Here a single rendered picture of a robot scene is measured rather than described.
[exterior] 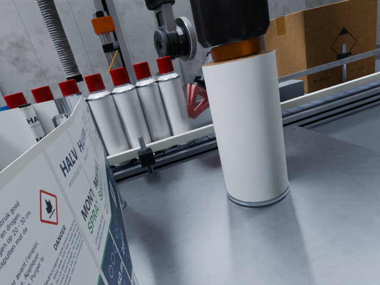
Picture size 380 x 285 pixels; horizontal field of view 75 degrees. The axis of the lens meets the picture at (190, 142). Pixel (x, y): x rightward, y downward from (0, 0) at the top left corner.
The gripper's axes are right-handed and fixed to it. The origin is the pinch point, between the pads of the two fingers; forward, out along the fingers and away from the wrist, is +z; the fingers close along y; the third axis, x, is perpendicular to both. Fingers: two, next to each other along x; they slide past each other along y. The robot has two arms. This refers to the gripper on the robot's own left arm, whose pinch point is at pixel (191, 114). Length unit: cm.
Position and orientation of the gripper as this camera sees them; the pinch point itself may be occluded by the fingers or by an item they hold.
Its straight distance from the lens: 61.1
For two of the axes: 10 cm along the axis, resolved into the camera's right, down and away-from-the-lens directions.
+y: 2.9, 2.7, -9.2
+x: 8.6, 3.4, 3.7
